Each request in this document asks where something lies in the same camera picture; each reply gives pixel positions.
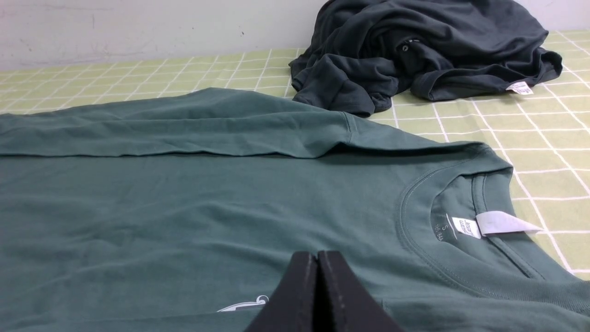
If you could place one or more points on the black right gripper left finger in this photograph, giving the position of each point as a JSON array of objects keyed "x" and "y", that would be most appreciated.
[{"x": 290, "y": 308}]

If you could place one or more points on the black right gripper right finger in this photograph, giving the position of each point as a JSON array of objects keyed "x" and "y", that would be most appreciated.
[{"x": 343, "y": 304}]

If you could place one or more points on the green long-sleeved shirt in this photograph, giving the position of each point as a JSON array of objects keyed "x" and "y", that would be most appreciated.
[{"x": 181, "y": 214}]

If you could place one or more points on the dark grey crumpled garment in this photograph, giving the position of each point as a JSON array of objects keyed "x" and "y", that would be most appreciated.
[{"x": 364, "y": 52}]

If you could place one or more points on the green checkered tablecloth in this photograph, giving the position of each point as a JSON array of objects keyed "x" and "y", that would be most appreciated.
[{"x": 544, "y": 135}]

